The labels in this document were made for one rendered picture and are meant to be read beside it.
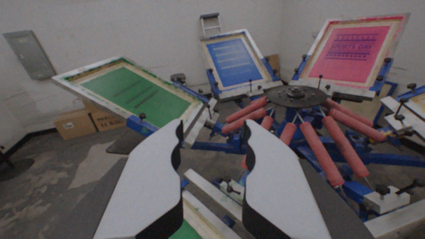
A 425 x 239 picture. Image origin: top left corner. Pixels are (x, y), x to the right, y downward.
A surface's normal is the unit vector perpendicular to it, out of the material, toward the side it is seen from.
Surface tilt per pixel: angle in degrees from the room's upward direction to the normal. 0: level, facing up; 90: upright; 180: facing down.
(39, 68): 90
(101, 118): 89
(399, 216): 16
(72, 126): 90
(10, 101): 90
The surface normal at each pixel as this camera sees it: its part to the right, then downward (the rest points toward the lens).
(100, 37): 0.25, 0.46
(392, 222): -0.19, -0.95
